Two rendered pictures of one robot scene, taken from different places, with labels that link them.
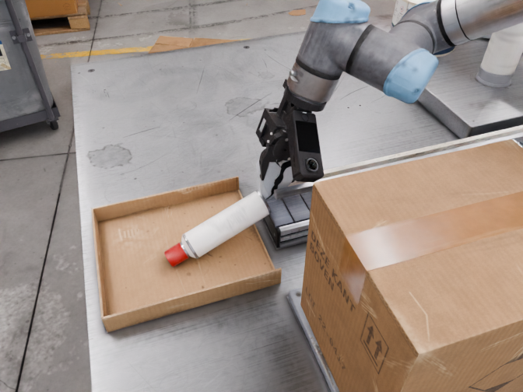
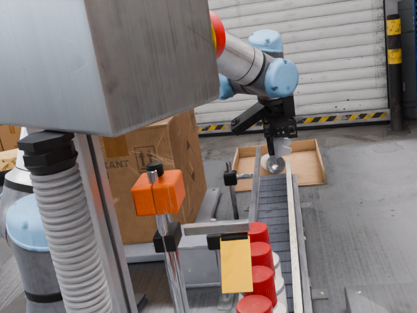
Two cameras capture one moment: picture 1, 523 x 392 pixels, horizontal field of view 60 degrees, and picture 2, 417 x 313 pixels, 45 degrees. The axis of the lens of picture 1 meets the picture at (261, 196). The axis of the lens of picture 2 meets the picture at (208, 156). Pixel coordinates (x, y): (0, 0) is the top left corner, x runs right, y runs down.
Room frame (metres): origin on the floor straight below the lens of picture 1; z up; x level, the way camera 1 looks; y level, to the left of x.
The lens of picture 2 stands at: (1.07, -1.21, 1.35)
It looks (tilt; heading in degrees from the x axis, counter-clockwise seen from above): 17 degrees down; 119
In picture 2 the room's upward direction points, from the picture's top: 9 degrees counter-clockwise
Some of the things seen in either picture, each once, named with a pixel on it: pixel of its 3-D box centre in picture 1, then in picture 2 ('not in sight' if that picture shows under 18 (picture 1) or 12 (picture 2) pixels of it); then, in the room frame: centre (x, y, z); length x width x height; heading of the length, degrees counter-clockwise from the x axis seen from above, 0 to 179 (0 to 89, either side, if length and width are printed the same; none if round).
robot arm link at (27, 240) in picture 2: not in sight; (49, 238); (0.45, -0.67, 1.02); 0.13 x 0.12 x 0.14; 148
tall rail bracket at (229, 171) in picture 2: not in sight; (242, 194); (0.60, -0.22, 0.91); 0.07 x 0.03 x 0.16; 19
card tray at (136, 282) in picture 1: (181, 243); (277, 163); (0.55, 0.15, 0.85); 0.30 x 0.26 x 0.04; 109
